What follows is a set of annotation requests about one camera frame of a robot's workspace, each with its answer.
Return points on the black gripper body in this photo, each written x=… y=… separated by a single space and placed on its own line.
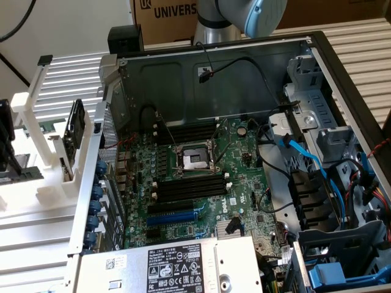
x=5 y=128

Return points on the green RAM stick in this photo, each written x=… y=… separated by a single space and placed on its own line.
x=30 y=174

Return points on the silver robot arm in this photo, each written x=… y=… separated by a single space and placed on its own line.
x=214 y=18

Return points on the white parts rack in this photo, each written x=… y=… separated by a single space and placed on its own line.
x=46 y=189

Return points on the green circuit board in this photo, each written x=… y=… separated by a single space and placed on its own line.
x=52 y=125

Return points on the black graphics card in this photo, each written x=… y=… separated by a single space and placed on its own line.
x=76 y=122

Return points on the blue plastic slot clip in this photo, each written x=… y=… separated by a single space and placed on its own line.
x=93 y=222
x=101 y=168
x=96 y=207
x=97 y=190
x=90 y=239

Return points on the white corner fixture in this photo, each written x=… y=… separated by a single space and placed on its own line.
x=110 y=65

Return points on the black box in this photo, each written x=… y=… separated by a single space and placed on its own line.
x=125 y=39

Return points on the short black expansion slot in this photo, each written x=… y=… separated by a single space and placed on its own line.
x=153 y=234

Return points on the grey power supply with label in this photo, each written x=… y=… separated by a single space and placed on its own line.
x=128 y=274

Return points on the long black expansion slot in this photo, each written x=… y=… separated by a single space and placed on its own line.
x=171 y=208

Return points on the blue expansion slot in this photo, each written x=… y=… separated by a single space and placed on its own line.
x=171 y=219

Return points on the grey metal PC case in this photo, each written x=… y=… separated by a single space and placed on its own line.
x=171 y=91

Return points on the silver CPU socket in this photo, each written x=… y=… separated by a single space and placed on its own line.
x=192 y=158

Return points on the printed cardboard box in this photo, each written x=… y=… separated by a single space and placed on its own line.
x=165 y=24

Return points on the silver chipset heatsink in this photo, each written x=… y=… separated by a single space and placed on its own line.
x=221 y=227

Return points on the silver coin battery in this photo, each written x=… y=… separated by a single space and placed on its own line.
x=242 y=131

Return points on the green Dell motherboard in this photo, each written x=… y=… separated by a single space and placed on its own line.
x=244 y=183

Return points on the grey metal disk bay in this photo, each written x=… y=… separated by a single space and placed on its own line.
x=336 y=241

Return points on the blue plastic disk caddy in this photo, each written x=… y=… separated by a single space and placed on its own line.
x=328 y=274

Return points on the plain brown cardboard box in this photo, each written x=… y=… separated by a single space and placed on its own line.
x=336 y=12

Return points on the silver metal disk bracket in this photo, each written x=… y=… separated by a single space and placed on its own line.
x=279 y=125

